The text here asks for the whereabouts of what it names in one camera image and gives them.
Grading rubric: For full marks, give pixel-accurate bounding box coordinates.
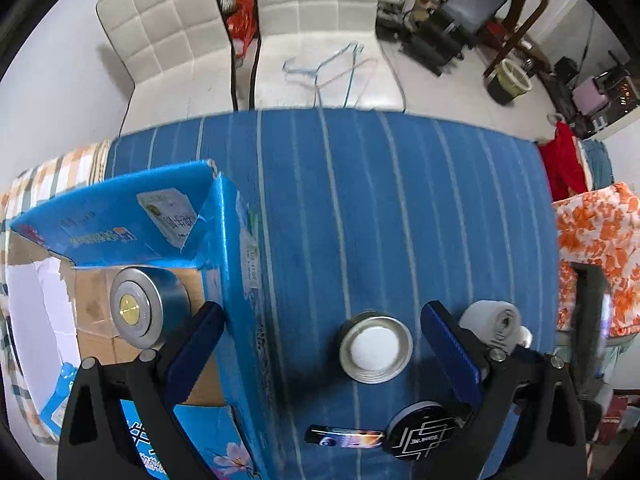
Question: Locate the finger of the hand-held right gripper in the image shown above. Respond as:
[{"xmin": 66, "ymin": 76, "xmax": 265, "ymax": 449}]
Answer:
[{"xmin": 570, "ymin": 262, "xmax": 609, "ymax": 397}]

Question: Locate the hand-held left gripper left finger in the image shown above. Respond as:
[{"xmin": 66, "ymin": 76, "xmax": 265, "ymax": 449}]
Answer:
[{"xmin": 56, "ymin": 301, "xmax": 226, "ymax": 480}]

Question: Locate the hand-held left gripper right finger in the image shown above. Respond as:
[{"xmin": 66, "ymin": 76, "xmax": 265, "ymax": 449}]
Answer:
[{"xmin": 420, "ymin": 301, "xmax": 587, "ymax": 480}]

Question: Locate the white rounded plastic device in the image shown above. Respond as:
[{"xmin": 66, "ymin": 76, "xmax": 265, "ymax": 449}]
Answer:
[{"xmin": 459, "ymin": 300, "xmax": 533, "ymax": 356}]

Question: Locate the silver rimmed round lid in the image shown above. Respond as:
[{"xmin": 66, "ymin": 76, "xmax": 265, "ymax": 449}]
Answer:
[{"xmin": 339, "ymin": 310, "xmax": 413, "ymax": 385}]

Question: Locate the silver round tin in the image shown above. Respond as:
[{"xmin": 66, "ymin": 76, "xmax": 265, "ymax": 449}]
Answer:
[{"xmin": 109, "ymin": 266, "xmax": 193, "ymax": 351}]

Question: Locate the blue cardboard box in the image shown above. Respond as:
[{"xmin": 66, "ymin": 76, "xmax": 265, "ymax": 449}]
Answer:
[{"xmin": 2, "ymin": 159, "xmax": 273, "ymax": 480}]

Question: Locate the black round tin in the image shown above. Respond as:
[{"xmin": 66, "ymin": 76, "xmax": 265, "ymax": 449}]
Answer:
[{"xmin": 382, "ymin": 401, "xmax": 473, "ymax": 461}]

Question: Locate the small black colourful packet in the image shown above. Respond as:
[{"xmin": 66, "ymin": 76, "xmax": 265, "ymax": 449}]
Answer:
[{"xmin": 305, "ymin": 424, "xmax": 386, "ymax": 452}]

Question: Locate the orange floral cloth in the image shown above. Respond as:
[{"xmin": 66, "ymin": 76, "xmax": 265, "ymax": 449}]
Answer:
[{"xmin": 551, "ymin": 182, "xmax": 640, "ymax": 336}]

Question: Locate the blue garment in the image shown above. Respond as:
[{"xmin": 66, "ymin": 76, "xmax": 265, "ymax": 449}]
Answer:
[{"xmin": 580, "ymin": 139, "xmax": 615, "ymax": 192}]

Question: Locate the red garment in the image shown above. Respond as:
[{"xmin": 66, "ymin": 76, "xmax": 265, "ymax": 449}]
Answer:
[{"xmin": 539, "ymin": 121, "xmax": 590, "ymax": 201}]

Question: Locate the blue striped blanket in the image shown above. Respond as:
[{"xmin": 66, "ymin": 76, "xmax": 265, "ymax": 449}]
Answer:
[{"xmin": 102, "ymin": 108, "xmax": 566, "ymax": 480}]

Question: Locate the pink suitcase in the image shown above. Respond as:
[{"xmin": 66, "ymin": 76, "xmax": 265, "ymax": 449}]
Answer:
[{"xmin": 571, "ymin": 77, "xmax": 608, "ymax": 121}]

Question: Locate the green trash bin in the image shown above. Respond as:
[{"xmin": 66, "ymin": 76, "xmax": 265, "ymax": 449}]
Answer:
[{"xmin": 487, "ymin": 58, "xmax": 532, "ymax": 106}]

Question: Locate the clear clothes hanger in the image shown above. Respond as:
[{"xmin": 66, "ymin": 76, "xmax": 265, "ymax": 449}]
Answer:
[{"xmin": 314, "ymin": 57, "xmax": 379, "ymax": 108}]

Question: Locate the light blue clothes hanger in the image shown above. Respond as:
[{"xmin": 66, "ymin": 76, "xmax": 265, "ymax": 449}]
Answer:
[{"xmin": 282, "ymin": 42, "xmax": 363, "ymax": 88}]

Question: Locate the brown wooden chair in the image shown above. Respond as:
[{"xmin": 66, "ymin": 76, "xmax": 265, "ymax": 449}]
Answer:
[{"xmin": 482, "ymin": 0, "xmax": 551, "ymax": 78}]

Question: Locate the white padded chair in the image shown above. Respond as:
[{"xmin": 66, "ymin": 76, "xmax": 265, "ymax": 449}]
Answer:
[
  {"xmin": 249, "ymin": 0, "xmax": 406, "ymax": 111},
  {"xmin": 96, "ymin": 0, "xmax": 238, "ymax": 136}
]

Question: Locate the black padded bench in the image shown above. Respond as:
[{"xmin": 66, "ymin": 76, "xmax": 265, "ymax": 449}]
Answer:
[{"xmin": 400, "ymin": 0, "xmax": 513, "ymax": 78}]

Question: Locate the red plastic bag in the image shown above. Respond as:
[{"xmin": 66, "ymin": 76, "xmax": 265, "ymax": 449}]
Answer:
[{"xmin": 226, "ymin": 0, "xmax": 261, "ymax": 58}]

